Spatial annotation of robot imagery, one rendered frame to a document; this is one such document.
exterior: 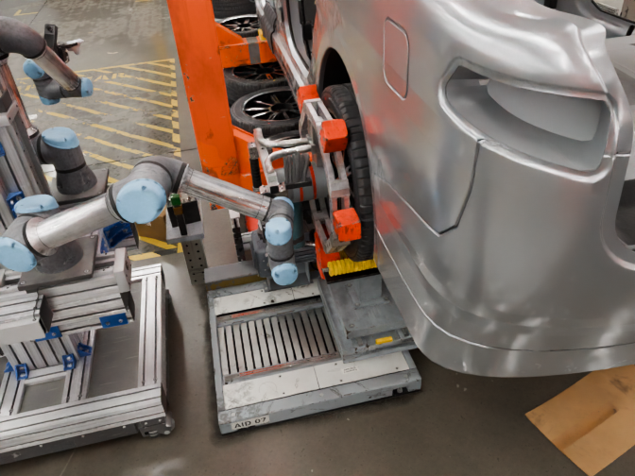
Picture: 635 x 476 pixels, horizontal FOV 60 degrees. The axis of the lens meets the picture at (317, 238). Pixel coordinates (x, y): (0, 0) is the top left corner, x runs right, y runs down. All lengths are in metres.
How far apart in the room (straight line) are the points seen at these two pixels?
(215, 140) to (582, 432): 1.86
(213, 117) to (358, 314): 1.03
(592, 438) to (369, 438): 0.83
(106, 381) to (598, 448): 1.88
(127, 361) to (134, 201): 1.05
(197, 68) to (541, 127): 1.49
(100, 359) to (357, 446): 1.10
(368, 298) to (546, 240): 1.41
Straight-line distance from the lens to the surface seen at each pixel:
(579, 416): 2.46
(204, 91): 2.32
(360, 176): 1.75
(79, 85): 2.44
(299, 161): 1.80
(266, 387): 2.33
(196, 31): 2.25
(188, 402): 2.46
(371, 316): 2.36
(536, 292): 1.18
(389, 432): 2.28
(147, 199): 1.49
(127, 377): 2.35
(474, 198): 1.09
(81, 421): 2.28
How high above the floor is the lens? 1.89
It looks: 36 degrees down
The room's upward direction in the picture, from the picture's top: 4 degrees counter-clockwise
